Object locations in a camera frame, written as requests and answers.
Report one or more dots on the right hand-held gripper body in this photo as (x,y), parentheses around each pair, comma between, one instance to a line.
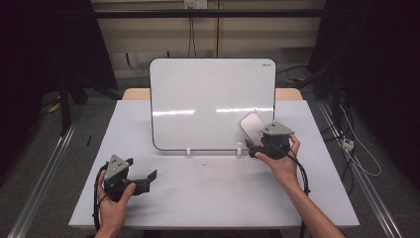
(275,137)

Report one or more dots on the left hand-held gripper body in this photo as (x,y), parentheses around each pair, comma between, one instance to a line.
(117,175)

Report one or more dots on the white whiteboard eraser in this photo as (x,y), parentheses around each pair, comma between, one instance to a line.
(251,125)

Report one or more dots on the person's right hand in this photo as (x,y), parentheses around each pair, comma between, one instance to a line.
(284,167)

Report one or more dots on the person's left hand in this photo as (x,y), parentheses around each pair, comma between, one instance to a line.
(114,211)

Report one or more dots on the white plastic board clip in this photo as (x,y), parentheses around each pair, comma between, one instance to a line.
(239,151)
(188,151)

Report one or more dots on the white whiteboard with black rim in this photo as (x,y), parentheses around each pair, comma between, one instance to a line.
(211,99)

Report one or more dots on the white power adapter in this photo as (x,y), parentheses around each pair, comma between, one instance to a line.
(347,144)

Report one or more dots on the black curtain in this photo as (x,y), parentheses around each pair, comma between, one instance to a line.
(379,66)
(39,66)

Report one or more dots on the black horizontal bar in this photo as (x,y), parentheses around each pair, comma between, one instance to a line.
(211,13)

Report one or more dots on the aluminium floor rail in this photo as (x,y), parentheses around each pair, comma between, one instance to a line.
(366,185)
(39,185)

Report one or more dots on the white wall socket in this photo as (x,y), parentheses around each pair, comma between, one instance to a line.
(195,4)

